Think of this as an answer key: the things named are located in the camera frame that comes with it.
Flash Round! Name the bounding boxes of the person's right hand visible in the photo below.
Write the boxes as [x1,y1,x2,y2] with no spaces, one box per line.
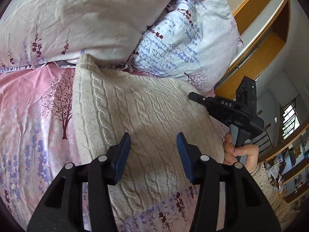
[223,132,259,174]

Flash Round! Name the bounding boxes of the orange wooden headboard frame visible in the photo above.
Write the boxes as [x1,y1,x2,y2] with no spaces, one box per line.
[214,0,290,100]

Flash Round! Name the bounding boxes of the beige cable-knit sweater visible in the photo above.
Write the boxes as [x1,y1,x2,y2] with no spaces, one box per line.
[72,54,224,225]

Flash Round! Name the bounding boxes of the beige fuzzy right sleeve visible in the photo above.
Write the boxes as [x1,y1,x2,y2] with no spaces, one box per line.
[251,163,299,231]

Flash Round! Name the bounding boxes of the pink white tree-print pillow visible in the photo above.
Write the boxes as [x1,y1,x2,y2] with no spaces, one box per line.
[1,0,170,69]

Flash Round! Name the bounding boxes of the wooden shelf with clutter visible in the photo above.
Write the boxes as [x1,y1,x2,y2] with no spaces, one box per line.
[259,119,308,210]

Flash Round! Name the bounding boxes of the white lavender-print pillow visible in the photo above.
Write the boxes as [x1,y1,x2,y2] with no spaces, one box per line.
[127,0,243,93]

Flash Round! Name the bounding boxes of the black metal chair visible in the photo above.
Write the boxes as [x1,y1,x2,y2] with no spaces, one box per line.
[252,123,273,153]

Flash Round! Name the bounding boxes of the pink lavender floral duvet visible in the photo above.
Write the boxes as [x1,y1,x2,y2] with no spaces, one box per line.
[1,64,199,231]

